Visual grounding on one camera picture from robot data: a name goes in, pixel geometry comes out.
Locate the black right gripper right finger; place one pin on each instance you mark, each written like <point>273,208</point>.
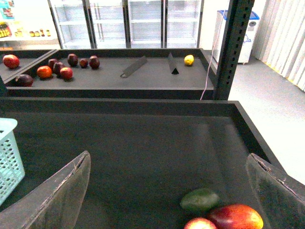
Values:
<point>281,197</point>

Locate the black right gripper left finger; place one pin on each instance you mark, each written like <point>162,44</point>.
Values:
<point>54,204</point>

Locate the light green plastic basket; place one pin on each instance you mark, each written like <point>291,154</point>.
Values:
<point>11,166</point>

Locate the red yellow apple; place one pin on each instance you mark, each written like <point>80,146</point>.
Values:
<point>199,223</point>

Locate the bright red apple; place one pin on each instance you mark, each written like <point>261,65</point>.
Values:
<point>66,73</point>

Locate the dark purple apple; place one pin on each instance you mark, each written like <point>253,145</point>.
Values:
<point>57,68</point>

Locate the small dark red apple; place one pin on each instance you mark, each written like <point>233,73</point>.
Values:
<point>83,63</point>

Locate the large red apple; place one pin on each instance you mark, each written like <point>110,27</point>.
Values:
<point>11,61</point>

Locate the red yellow mango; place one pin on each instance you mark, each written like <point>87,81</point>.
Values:
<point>236,216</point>

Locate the green avocado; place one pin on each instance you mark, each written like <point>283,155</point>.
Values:
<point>200,200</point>

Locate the black lower display tray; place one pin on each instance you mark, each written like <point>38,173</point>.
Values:
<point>145,155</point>

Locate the black display tray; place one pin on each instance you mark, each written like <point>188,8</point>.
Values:
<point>145,155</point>
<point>153,80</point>
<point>26,58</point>

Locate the dark purple eggplant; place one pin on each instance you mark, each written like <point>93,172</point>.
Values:
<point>24,80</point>

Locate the orange red tomato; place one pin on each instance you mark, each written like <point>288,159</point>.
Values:
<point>44,72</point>

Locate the black left display tray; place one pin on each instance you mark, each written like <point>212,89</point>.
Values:
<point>26,58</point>

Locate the white chest freezer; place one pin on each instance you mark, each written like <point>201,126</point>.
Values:
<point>248,38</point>

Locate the black upper display tray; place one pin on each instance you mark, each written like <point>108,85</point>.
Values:
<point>153,80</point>

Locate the black triangular divider bar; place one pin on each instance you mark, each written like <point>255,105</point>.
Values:
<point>172,64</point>

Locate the flat black divider bar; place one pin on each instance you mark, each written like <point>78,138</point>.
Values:
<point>134,67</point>

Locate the yellow lemon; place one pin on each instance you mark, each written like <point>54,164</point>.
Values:
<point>189,60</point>

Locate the shelf with jars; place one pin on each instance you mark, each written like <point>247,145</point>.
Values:
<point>27,25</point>

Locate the glass door refrigerator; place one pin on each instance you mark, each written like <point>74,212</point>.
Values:
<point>118,24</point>

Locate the black metal shelf post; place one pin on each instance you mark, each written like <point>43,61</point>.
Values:
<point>237,19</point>

